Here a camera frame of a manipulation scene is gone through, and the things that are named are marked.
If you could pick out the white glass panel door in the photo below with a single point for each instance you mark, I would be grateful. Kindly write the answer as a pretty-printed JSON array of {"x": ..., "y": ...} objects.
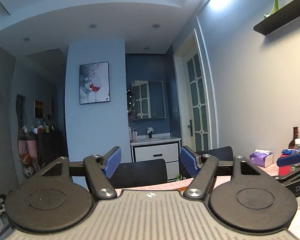
[{"x": 197, "y": 117}]

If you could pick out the wall mirror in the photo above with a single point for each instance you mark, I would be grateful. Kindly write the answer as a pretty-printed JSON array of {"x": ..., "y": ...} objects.
[{"x": 146, "y": 100}]

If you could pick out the green ornament on shelf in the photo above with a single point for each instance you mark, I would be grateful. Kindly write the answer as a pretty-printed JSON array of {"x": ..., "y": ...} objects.
[{"x": 274, "y": 9}]

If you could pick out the pink checked tablecloth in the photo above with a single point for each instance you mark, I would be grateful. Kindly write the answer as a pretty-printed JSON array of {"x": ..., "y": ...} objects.
[{"x": 272, "y": 170}]

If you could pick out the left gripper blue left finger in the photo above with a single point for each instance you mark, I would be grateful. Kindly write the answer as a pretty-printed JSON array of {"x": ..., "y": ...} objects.
[{"x": 111, "y": 161}]

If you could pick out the black wall shelf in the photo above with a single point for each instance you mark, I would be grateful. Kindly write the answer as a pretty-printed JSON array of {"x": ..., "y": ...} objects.
[{"x": 280, "y": 18}]

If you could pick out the purple tissue pack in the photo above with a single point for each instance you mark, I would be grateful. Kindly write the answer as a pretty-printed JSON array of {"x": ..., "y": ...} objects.
[{"x": 261, "y": 158}]

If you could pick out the red box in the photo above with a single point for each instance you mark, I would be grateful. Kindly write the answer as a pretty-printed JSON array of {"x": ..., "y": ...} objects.
[{"x": 285, "y": 169}]

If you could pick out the left black chair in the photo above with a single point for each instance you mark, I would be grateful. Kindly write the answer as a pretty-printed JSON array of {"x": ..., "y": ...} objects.
[{"x": 142, "y": 173}]

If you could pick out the clear plastic water bottle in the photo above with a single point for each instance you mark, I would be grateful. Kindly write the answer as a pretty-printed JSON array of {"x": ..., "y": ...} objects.
[{"x": 297, "y": 152}]

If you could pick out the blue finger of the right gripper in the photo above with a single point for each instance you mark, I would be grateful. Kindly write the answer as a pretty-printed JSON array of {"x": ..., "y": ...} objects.
[{"x": 288, "y": 160}]

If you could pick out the right black chair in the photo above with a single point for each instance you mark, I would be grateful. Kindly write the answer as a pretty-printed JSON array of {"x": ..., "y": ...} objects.
[{"x": 220, "y": 158}]

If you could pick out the white vanity cabinet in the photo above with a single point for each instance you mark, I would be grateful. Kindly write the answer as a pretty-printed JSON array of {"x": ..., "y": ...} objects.
[{"x": 167, "y": 148}]

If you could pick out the black chair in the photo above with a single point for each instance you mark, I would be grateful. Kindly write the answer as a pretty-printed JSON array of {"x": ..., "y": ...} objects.
[
  {"x": 220, "y": 158},
  {"x": 142, "y": 173}
]

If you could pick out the dark wine bottle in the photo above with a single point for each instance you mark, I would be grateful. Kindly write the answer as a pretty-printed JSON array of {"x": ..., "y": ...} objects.
[{"x": 295, "y": 136}]

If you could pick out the wine glass wall picture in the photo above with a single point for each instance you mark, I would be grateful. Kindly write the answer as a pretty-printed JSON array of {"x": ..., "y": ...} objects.
[{"x": 94, "y": 83}]

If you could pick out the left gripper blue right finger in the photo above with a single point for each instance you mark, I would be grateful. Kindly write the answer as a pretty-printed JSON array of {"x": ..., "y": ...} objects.
[{"x": 191, "y": 161}]

